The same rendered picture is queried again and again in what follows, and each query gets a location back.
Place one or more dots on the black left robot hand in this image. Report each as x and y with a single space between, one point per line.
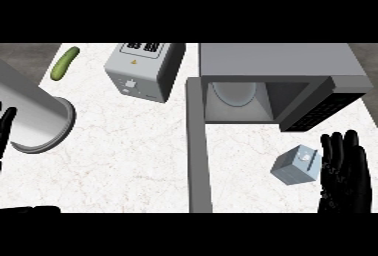
7 123

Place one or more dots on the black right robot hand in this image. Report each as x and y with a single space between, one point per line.
345 176

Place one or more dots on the pale blue milk carton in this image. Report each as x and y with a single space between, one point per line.
297 165

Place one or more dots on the grey microwave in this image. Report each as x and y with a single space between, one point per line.
286 83

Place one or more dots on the grey microwave door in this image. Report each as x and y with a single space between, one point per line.
199 146

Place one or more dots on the glass microwave turntable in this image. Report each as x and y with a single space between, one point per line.
235 93

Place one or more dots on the grey cylindrical pot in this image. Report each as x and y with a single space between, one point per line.
30 110

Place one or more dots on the green cucumber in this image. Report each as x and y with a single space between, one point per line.
64 63

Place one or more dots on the silver toaster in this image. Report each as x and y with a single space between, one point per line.
144 71

